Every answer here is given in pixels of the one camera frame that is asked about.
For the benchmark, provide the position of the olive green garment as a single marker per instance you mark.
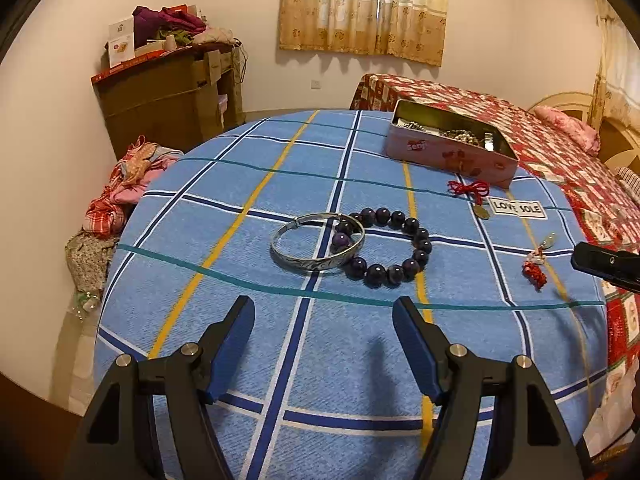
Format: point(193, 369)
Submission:
point(175, 37)

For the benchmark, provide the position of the blue checked tablecloth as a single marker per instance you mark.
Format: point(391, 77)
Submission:
point(320, 360)

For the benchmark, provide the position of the pink pillow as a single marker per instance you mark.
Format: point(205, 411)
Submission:
point(567, 127)

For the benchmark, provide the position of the brown wooden cabinet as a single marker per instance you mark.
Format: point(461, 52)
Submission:
point(150, 105)

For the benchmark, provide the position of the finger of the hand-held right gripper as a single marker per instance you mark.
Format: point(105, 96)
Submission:
point(600, 262)

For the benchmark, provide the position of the pale pink garment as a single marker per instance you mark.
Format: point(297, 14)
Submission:
point(215, 36)

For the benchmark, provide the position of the pile of pink clothes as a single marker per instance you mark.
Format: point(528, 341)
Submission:
point(130, 180)

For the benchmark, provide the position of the red flat box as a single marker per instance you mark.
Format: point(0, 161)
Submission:
point(125, 67)

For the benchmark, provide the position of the purple garment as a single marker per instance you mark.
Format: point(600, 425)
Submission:
point(146, 22)

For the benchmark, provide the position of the cream wooden headboard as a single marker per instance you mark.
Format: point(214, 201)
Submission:
point(570, 100)

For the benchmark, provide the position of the jade pendant with red tassel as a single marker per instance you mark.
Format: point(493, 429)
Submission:
point(535, 272)

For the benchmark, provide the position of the narrow yellow patterned curtain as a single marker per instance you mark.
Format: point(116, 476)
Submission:
point(620, 70)

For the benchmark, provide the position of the pale cardboard box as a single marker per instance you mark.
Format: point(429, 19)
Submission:
point(223, 104)

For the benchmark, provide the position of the silver metal watch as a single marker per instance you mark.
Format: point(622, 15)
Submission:
point(489, 141)

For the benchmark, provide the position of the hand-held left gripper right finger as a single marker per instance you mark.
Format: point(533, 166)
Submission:
point(415, 350)

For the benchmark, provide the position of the wide yellow patterned curtain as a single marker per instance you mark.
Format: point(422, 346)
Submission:
point(365, 10)

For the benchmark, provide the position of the silver engraved bangle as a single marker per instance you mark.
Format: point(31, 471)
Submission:
point(315, 264)

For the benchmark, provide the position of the floral patterned cloth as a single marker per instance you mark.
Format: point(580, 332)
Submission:
point(90, 260)

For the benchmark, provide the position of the white upright box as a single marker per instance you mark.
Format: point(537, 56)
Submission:
point(121, 42)

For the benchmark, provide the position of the red and white box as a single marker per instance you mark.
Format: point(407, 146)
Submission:
point(180, 9)

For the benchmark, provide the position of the white cloth label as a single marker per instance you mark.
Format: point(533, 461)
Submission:
point(517, 208)

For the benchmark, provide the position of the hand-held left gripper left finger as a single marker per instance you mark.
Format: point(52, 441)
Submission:
point(235, 345)

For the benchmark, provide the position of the clear plastic bag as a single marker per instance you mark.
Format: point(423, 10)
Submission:
point(85, 304)

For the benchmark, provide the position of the striped pillow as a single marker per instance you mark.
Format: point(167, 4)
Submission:
point(629, 177)

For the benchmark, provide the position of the pink tin box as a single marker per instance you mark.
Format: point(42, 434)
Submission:
point(440, 155)

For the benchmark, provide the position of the magenta garment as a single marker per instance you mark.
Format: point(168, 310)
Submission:
point(185, 20)

